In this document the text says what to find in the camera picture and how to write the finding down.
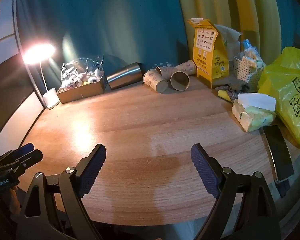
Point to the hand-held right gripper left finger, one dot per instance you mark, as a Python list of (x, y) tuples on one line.
[(93, 168)]

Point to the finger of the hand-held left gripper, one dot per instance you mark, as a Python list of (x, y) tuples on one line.
[(23, 149), (30, 158)]

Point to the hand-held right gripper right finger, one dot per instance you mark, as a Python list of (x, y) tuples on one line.
[(204, 168)]

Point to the printed paper cup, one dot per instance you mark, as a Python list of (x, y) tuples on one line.
[(187, 67), (179, 80), (153, 78), (166, 72)]

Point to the white desk lamp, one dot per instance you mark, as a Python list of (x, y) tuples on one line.
[(51, 99)]

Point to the tissue pack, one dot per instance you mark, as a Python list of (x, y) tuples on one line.
[(253, 116)]

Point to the yellow sponge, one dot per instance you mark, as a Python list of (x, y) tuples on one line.
[(224, 95)]

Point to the black smartphone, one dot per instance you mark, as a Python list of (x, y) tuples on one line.
[(278, 150)]

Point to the cardboard box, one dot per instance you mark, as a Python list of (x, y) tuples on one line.
[(82, 92)]

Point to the grey cloth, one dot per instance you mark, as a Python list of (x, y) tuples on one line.
[(231, 83)]

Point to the steel tumbler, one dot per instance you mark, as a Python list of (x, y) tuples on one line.
[(126, 76)]

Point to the white plastic basket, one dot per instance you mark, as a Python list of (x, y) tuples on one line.
[(247, 76)]

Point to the clear plastic bag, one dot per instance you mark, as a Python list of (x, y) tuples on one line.
[(86, 63)]

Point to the yellow plastic bag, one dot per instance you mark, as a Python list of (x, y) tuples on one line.
[(287, 92)]

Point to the yellow paper bag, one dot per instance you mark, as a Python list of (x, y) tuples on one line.
[(206, 55)]

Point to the tissue packets bundle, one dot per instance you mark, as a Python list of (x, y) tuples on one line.
[(251, 57)]

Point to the white paper bag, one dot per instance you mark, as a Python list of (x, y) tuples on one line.
[(230, 38)]

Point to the teal curtain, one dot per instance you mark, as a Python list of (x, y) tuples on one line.
[(102, 17)]

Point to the yellow curtain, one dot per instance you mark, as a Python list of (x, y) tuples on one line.
[(227, 2)]

